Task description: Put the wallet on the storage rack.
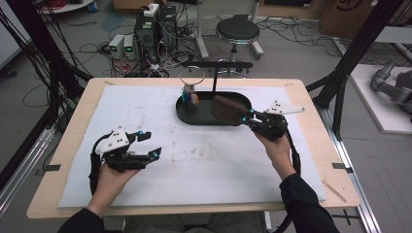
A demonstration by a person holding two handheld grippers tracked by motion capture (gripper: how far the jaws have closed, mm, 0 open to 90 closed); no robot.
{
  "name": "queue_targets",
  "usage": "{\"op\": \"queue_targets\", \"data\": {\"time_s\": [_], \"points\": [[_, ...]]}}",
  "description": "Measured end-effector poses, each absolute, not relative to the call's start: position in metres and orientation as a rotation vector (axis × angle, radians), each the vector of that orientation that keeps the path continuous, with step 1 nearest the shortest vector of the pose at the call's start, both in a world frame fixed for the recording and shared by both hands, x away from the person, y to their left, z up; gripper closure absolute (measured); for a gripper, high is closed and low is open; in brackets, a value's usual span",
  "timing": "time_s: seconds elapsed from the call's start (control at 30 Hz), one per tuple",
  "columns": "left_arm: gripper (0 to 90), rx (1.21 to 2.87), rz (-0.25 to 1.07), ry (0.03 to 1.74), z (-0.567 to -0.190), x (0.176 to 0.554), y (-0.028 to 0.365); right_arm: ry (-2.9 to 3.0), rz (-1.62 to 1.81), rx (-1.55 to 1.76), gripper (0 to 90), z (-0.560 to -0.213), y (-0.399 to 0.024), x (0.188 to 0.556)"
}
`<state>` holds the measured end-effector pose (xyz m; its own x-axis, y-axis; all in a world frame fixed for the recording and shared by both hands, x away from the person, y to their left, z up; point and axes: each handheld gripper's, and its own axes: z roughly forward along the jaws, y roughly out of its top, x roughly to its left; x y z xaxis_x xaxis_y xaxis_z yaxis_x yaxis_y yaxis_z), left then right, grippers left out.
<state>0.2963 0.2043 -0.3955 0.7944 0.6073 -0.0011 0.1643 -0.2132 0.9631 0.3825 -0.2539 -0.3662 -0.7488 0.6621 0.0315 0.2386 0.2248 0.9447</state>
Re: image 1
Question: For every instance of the person's legs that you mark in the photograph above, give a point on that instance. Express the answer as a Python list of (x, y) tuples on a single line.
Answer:
[(194, 225)]

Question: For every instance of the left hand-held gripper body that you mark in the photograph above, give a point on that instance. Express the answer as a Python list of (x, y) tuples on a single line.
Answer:
[(113, 142)]

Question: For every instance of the aluminium rail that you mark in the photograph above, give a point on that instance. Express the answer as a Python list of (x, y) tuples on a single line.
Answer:
[(22, 168), (353, 174)]

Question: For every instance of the person's right hand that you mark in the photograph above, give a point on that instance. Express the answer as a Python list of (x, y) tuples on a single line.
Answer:
[(278, 153)]

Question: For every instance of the black oval tray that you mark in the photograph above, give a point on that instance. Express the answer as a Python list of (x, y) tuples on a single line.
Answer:
[(202, 115)]

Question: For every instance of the black computer tower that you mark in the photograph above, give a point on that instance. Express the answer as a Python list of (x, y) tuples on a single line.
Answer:
[(167, 27), (146, 37)]

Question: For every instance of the white power strip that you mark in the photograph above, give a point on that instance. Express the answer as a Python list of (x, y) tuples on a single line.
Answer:
[(151, 9)]

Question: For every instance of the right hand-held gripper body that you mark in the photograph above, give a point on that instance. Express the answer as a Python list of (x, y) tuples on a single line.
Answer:
[(273, 124)]

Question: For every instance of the black T-shaped hanger stand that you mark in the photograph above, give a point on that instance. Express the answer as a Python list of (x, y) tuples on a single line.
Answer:
[(215, 77)]

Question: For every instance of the white board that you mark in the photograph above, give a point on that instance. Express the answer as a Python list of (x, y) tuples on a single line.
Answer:
[(369, 103)]

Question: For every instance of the white table leg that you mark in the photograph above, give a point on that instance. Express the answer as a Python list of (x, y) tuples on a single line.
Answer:
[(200, 32)]

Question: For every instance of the person's left hand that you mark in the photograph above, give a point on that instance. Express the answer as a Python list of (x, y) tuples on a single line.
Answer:
[(111, 183)]

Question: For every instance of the brown leather wallet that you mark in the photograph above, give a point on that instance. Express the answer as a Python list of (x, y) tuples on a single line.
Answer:
[(226, 111)]

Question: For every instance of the black tape strip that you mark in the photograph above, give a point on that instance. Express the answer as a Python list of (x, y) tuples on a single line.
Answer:
[(341, 167), (51, 168)]

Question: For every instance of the black round stool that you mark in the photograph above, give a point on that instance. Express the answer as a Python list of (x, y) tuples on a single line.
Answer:
[(238, 30)]

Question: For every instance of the grey bench power supply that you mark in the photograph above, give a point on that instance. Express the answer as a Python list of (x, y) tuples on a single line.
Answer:
[(129, 46), (116, 45)]

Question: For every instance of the cardboard box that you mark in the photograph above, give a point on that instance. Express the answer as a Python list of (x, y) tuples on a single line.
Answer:
[(350, 16)]

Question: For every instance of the thin wooden stick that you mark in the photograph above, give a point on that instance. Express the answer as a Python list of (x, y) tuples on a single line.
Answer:
[(334, 191)]

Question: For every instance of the wooden table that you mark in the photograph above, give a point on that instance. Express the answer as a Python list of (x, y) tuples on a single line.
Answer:
[(333, 139)]

